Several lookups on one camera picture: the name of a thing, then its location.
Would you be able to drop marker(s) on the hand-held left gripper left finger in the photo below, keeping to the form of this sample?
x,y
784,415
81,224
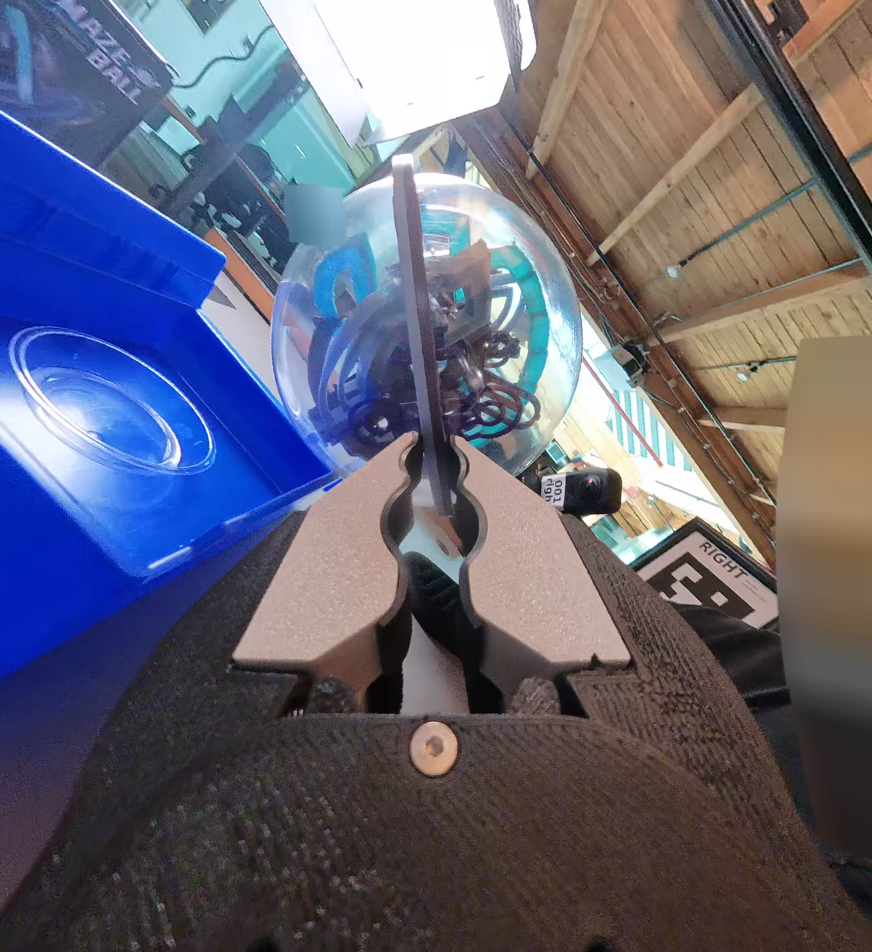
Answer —
x,y
325,595

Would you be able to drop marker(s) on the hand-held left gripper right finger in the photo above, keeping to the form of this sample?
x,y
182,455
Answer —
x,y
540,595

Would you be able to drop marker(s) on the clear plastic maze ball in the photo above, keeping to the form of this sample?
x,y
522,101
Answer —
x,y
496,327

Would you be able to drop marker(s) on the blue plastic bin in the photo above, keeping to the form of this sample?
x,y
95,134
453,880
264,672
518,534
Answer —
x,y
49,253

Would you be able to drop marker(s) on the person's black sweatshirt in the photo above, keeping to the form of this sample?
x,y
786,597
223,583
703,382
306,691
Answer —
x,y
734,655

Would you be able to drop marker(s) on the bright light panel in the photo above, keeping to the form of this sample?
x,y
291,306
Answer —
x,y
421,60

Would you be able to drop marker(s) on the dark blue cardboard box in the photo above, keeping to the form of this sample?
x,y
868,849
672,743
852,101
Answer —
x,y
64,60

